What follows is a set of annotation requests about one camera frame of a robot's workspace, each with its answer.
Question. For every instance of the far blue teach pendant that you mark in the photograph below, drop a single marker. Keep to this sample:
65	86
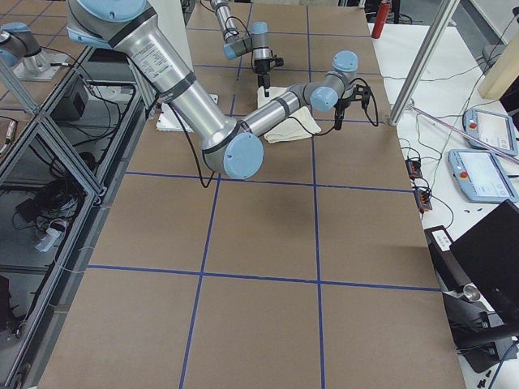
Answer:
495	129

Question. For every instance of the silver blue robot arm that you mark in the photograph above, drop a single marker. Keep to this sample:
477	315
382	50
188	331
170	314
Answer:
240	40
228	146

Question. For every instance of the white hook reacher stick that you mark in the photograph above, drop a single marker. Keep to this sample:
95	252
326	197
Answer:
461	132

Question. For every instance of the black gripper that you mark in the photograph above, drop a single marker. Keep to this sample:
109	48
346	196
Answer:
262	66
341	104

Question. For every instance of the near blue teach pendant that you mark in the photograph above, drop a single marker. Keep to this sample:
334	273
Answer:
480	176

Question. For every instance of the red cylinder bottle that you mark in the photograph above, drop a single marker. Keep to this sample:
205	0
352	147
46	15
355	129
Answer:
381	18

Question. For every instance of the aluminium side frame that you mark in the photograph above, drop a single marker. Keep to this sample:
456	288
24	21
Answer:
58	176

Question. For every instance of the cream cat print t-shirt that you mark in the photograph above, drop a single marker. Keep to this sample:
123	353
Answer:
300	125

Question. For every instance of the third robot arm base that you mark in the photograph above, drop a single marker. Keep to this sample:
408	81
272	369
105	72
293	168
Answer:
21	52

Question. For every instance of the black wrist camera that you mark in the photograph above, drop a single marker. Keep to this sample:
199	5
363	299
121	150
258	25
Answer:
362	94
276	61

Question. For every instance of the blue teach pendant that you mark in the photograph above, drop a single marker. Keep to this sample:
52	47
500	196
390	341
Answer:
495	129
480	176

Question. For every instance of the aluminium frame post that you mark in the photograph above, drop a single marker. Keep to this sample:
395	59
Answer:
427	48

